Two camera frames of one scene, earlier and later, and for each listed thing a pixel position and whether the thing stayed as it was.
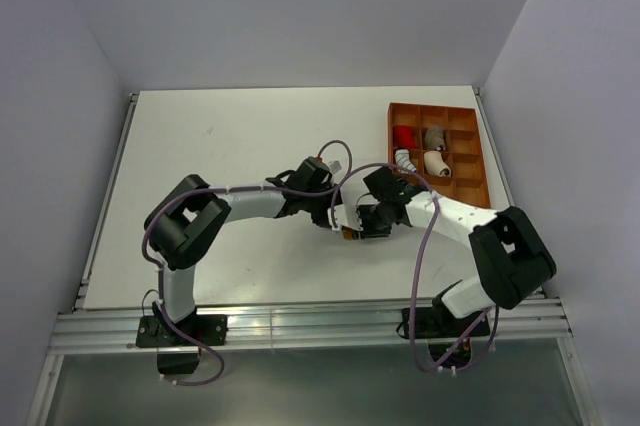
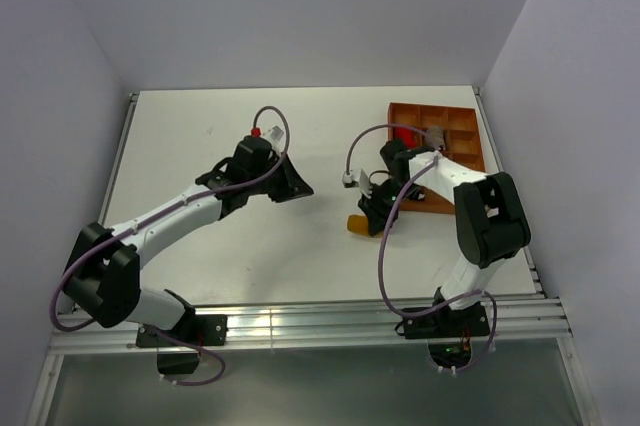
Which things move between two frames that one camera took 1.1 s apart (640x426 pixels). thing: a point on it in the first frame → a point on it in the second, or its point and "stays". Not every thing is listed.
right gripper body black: (375, 221) → (377, 199)
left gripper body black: (317, 207) → (261, 187)
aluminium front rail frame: (316, 325) stays
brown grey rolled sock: (434, 138) stays
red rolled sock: (403, 137) stays
